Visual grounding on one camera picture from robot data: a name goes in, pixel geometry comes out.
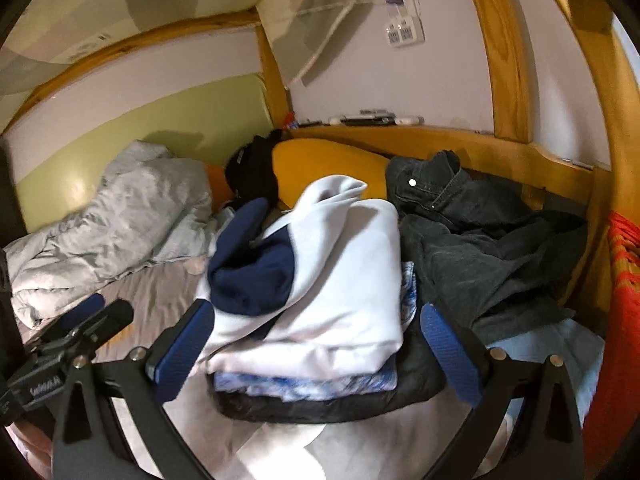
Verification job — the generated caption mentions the red orange woven blanket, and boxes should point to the red orange woven blanket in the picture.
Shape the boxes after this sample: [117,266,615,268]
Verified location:
[582,211,639,479]

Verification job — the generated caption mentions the blue white patterned folded garment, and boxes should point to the blue white patterned folded garment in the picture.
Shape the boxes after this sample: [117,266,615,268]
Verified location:
[201,260,416,402]

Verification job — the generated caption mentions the light blue cloth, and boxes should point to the light blue cloth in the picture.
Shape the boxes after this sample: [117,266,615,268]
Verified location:
[482,316,606,476]

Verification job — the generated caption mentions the checked hanging cloth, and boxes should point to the checked hanging cloth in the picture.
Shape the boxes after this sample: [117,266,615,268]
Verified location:
[1,0,356,126]

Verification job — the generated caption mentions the black folded garment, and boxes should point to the black folded garment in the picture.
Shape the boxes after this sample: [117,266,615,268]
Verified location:
[207,320,446,424]

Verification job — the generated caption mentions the navy and white sweatshirt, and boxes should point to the navy and white sweatshirt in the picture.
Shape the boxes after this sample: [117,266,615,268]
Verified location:
[193,174,404,380]

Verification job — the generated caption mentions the dark grey jeans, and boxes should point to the dark grey jeans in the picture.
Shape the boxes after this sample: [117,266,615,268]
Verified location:
[385,151,587,344]

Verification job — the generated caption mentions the orange pillow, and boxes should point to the orange pillow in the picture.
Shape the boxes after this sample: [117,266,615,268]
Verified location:
[204,138,393,212]

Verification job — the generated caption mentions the white wall socket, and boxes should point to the white wall socket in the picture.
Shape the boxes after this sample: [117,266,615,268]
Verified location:
[385,15,425,48]

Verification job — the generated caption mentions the black garment by pillow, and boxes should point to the black garment by pillow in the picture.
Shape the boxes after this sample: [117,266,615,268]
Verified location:
[224,129,283,210]

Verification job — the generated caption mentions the light grey duvet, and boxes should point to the light grey duvet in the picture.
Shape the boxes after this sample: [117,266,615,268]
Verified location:
[6,141,232,330]

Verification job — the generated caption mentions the grey printed bed sheet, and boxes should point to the grey printed bed sheet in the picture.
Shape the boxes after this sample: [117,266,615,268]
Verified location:
[8,253,482,480]

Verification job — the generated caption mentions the white remote on ledge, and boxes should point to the white remote on ledge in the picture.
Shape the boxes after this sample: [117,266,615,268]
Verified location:
[328,115,423,127]

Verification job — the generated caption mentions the wooden bed frame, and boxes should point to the wooden bed frame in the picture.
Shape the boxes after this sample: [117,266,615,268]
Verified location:
[1,0,639,323]

